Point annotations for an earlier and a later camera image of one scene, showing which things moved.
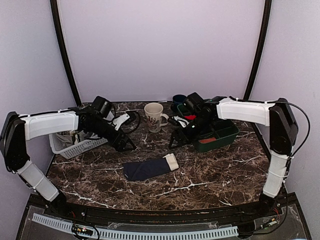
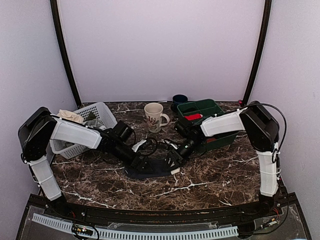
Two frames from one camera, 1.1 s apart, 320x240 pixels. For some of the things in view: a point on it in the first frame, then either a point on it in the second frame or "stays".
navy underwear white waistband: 140,170 stays
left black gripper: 120,146 → 136,154
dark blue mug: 177,100 stays
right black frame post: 268,9 stays
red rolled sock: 190,117 stays
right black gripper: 186,137 → 179,158
